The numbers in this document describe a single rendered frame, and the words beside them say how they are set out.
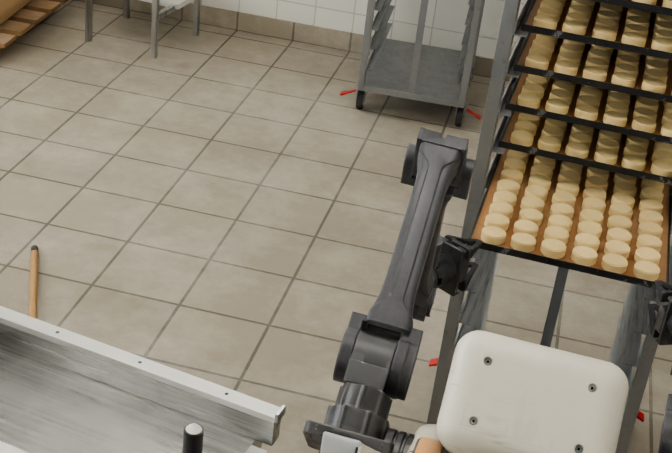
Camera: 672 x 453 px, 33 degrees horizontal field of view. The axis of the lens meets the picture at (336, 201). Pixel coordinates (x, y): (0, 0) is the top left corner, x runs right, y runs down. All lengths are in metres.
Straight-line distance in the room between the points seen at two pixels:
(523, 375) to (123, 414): 0.81
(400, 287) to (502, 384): 0.28
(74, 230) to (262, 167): 0.88
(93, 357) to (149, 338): 1.58
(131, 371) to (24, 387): 0.18
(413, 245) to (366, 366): 0.20
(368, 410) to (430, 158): 0.41
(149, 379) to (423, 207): 0.59
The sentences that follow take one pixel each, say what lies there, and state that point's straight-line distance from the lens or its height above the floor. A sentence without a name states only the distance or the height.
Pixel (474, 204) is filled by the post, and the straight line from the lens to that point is 2.59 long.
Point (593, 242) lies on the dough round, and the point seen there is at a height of 0.97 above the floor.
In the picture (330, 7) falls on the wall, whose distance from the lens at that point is 5.87.
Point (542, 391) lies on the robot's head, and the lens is 1.39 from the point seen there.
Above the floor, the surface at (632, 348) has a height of 0.59.
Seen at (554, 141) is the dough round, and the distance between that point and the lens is 2.58.
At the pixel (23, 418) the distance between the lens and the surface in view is 1.98.
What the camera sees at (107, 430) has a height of 0.84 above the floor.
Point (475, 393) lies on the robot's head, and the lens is 1.39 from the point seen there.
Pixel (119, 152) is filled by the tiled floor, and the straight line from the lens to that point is 4.68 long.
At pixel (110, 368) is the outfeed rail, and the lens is 2.01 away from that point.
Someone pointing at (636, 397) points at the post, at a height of 0.51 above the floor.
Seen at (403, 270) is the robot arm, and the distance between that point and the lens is 1.61.
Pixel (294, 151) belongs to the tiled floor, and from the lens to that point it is 4.78.
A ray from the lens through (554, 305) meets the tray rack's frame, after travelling 3.42.
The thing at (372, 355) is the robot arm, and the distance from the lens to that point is 1.55.
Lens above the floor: 2.09
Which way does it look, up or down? 28 degrees down
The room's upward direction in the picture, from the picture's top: 7 degrees clockwise
